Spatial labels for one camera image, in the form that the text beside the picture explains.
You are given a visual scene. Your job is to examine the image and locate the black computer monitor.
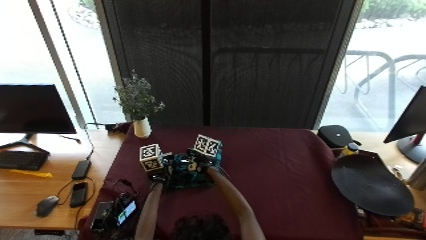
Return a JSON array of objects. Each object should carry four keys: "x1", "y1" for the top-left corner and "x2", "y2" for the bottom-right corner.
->
[{"x1": 0, "y1": 83, "x2": 78, "y2": 155}]

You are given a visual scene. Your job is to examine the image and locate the black smartphone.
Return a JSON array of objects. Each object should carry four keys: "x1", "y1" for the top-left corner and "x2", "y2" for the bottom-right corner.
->
[{"x1": 69, "y1": 181, "x2": 89, "y2": 209}]

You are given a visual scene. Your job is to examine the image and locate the white marker cube left glove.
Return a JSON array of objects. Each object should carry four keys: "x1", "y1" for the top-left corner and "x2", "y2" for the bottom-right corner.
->
[{"x1": 138, "y1": 143, "x2": 163, "y2": 173}]

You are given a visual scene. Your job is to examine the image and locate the black box device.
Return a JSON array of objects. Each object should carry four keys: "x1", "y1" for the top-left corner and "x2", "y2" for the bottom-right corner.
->
[{"x1": 89, "y1": 200, "x2": 114, "y2": 232}]

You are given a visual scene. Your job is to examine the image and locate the black zip case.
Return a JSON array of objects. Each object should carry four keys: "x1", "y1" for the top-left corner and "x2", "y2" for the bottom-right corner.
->
[{"x1": 316, "y1": 124, "x2": 361, "y2": 149}]

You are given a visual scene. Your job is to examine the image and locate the white marker cube right glove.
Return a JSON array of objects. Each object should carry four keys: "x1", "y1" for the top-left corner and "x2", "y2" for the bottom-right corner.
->
[{"x1": 191, "y1": 133, "x2": 223, "y2": 159}]

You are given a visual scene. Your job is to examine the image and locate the white vase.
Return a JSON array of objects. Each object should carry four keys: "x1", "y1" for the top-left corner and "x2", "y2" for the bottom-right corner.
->
[{"x1": 131, "y1": 115, "x2": 152, "y2": 140}]

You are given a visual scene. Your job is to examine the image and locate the black power adapter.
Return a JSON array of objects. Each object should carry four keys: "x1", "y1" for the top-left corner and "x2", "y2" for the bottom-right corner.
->
[{"x1": 70, "y1": 159, "x2": 93, "y2": 181}]

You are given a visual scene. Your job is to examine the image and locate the white marker cube glove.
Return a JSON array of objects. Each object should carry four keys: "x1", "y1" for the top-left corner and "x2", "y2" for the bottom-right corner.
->
[
  {"x1": 191, "y1": 133, "x2": 223, "y2": 159},
  {"x1": 138, "y1": 143, "x2": 163, "y2": 173}
]

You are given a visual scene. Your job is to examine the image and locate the grey computer mouse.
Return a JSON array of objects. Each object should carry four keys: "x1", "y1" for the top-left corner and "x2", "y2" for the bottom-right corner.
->
[{"x1": 34, "y1": 195, "x2": 59, "y2": 219}]

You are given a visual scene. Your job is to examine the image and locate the black monitor with red stand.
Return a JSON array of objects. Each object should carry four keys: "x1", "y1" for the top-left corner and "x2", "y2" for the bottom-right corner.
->
[{"x1": 381, "y1": 85, "x2": 426, "y2": 164}]

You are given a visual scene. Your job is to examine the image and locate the beaded blind cord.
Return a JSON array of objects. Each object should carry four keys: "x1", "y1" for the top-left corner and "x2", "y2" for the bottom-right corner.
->
[{"x1": 47, "y1": 0, "x2": 98, "y2": 125}]

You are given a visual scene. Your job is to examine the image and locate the yellow bottle with black cap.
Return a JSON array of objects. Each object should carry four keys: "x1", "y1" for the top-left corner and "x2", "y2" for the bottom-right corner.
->
[{"x1": 339, "y1": 142, "x2": 360, "y2": 158}]

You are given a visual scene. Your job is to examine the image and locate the dark mesh window blind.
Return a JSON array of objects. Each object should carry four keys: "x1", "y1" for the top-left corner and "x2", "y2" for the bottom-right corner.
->
[{"x1": 93, "y1": 0, "x2": 364, "y2": 129}]

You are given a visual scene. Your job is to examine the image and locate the grey metal bike rack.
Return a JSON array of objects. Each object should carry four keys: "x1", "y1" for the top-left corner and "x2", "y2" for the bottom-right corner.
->
[{"x1": 334, "y1": 49, "x2": 426, "y2": 125}]

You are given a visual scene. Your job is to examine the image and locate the bunch of small pale flowers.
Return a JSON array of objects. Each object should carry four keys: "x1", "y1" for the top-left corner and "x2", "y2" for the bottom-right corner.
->
[{"x1": 111, "y1": 69, "x2": 166, "y2": 122}]

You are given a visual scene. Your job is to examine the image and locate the maroon tablecloth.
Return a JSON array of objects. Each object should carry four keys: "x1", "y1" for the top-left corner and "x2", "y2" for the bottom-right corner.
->
[{"x1": 78, "y1": 125, "x2": 365, "y2": 240}]

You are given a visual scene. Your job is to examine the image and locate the dark teal patterned cloth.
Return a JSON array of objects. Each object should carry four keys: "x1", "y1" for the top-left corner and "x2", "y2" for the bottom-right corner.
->
[{"x1": 162, "y1": 153, "x2": 216, "y2": 192}]

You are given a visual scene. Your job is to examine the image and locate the black phone cable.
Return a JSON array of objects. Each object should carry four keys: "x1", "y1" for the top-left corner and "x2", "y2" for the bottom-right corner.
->
[{"x1": 54, "y1": 176, "x2": 95, "y2": 231}]

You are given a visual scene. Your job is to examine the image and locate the black adapter cable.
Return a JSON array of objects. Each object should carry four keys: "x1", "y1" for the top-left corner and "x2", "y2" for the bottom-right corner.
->
[{"x1": 81, "y1": 128, "x2": 95, "y2": 162}]

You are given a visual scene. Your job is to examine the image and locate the small device with lit screen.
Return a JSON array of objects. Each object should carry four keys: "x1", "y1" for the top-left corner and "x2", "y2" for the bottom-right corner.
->
[{"x1": 111, "y1": 196, "x2": 138, "y2": 228}]

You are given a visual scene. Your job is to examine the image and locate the person's right hand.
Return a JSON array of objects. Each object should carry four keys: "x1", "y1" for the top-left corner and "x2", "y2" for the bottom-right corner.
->
[{"x1": 187, "y1": 149, "x2": 223, "y2": 171}]

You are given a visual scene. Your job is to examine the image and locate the black keyboard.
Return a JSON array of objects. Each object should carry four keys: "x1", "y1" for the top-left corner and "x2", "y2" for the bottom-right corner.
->
[{"x1": 0, "y1": 150, "x2": 50, "y2": 172}]

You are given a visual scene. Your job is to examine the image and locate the black oval tray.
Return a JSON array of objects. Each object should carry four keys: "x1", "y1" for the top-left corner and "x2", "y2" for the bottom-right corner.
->
[{"x1": 330, "y1": 152, "x2": 415, "y2": 217}]

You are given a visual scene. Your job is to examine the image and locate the yellow flat strip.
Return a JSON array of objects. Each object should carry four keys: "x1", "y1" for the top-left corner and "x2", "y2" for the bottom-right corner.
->
[{"x1": 9, "y1": 169, "x2": 53, "y2": 179}]

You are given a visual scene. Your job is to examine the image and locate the person's left hand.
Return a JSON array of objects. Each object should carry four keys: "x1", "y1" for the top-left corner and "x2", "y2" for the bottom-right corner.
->
[{"x1": 148, "y1": 153, "x2": 175, "y2": 184}]

